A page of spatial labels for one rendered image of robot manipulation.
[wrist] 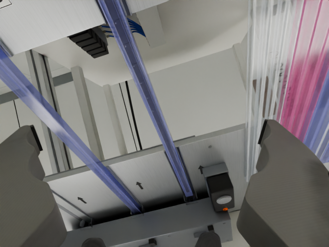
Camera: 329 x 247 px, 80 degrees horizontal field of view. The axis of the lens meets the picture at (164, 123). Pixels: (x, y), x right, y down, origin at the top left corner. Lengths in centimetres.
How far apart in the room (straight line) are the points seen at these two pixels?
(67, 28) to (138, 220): 35
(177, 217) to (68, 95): 209
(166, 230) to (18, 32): 36
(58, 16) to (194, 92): 185
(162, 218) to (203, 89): 170
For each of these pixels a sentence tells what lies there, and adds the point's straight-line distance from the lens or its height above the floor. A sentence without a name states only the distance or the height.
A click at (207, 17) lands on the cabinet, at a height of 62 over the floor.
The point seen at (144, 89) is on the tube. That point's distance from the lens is 20.
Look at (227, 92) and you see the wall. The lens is 204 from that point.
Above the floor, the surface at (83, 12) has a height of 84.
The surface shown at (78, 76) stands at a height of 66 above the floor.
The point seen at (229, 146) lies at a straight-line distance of 32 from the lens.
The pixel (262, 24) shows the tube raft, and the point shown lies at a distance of 21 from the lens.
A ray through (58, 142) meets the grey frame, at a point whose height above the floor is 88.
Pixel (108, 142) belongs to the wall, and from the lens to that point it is 212.
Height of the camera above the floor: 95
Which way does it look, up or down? 4 degrees down
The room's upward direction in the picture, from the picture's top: 165 degrees clockwise
